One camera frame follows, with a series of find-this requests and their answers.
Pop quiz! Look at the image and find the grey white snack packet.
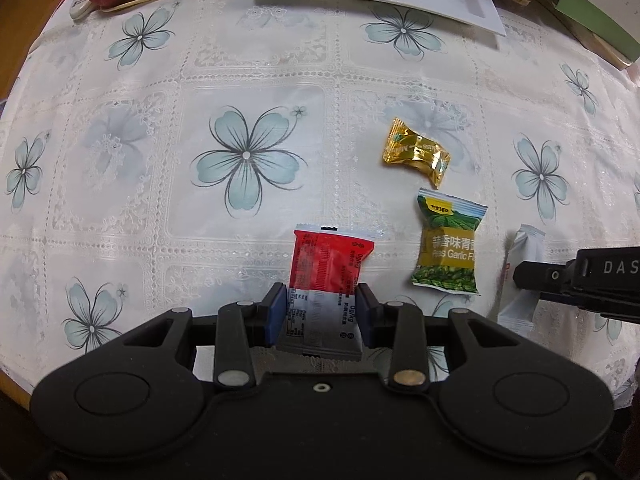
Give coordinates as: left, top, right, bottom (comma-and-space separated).
497, 225, 547, 336

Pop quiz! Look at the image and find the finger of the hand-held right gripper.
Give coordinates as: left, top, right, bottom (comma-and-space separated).
514, 259, 578, 292

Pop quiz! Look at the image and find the white floral tablecloth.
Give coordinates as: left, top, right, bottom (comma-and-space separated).
0, 0, 640, 411

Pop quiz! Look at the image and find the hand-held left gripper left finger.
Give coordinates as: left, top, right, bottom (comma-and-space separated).
85, 282, 288, 392

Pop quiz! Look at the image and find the green white box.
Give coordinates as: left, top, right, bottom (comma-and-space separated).
535, 0, 640, 70

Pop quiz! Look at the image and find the red and white snack packet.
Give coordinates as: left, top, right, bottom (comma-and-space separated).
277, 223, 376, 361

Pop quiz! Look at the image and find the gold wrapped candy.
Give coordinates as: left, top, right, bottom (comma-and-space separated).
382, 117, 452, 190

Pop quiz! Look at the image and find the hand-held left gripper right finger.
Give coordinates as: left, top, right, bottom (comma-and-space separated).
357, 283, 556, 392

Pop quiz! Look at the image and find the green pea snack packet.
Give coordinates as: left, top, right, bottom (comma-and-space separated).
411, 187, 488, 296

